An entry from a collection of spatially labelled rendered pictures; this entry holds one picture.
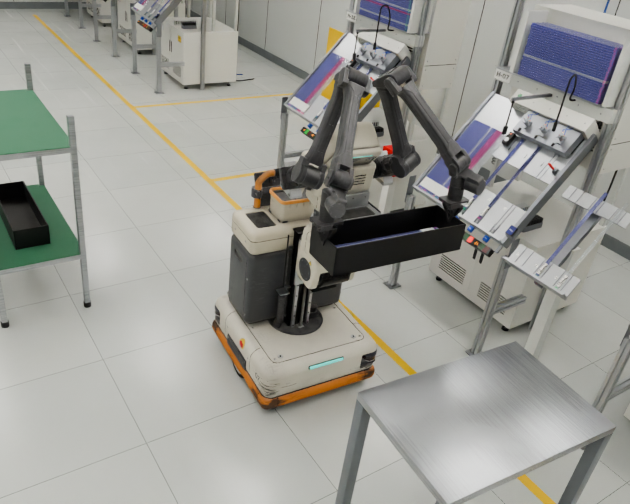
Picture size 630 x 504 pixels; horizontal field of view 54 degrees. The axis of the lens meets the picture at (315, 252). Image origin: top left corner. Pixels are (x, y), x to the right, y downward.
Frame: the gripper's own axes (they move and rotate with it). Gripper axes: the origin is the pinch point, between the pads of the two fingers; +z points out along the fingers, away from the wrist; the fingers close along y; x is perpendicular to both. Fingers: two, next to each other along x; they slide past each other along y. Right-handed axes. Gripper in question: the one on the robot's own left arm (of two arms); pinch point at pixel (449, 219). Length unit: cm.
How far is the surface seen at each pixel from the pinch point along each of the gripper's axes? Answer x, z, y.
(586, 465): -84, 50, 3
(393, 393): -46, 31, -53
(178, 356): 84, 108, -82
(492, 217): 43, 32, 73
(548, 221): 51, 48, 130
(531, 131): 56, -7, 101
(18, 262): 141, 71, -146
